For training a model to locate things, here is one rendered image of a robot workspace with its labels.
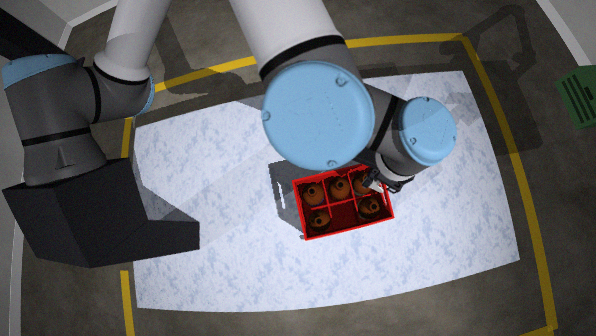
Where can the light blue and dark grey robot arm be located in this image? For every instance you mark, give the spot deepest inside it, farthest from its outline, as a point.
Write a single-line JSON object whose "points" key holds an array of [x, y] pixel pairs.
{"points": [[315, 114]]}

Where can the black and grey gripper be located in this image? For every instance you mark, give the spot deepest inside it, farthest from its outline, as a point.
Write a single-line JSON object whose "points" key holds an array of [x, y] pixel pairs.
{"points": [[378, 177]]}

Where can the red crate with dividers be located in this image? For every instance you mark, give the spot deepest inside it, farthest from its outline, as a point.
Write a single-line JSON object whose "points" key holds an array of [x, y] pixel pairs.
{"points": [[343, 214]]}

